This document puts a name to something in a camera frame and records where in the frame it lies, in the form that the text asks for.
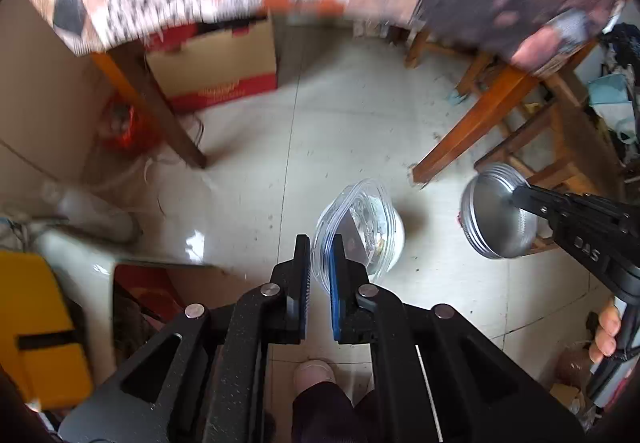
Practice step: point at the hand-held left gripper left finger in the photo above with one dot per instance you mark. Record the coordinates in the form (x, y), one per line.
(300, 283)

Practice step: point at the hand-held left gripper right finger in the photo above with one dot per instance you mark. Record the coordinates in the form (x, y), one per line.
(336, 295)

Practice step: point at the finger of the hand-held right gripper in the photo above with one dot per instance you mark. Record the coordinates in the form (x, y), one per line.
(560, 213)

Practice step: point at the metal tin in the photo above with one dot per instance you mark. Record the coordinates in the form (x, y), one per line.
(490, 218)

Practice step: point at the clear plastic container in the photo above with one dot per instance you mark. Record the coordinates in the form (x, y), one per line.
(370, 218)

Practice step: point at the person's right hand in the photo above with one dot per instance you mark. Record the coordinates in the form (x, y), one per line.
(607, 329)

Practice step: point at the person's pink slipper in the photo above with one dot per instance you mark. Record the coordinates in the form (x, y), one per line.
(314, 373)

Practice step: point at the wooden stool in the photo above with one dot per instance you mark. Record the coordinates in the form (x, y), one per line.
(530, 138)

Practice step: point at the person's leg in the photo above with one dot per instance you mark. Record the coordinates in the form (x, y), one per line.
(330, 413)

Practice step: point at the blue face masks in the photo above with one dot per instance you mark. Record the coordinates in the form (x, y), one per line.
(607, 96)

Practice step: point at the black clothes pile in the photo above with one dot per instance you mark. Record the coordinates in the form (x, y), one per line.
(622, 42)

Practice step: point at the white plastic tube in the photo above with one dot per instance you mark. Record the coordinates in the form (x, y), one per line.
(95, 214)

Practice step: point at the wooden table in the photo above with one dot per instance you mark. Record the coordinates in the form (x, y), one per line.
(155, 113)

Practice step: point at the red brown cardboard box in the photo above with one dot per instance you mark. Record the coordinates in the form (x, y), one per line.
(215, 68)

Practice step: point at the red basket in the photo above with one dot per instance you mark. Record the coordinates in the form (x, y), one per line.
(125, 129)

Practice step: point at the yellow plastic object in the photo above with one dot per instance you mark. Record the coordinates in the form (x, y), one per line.
(40, 303)

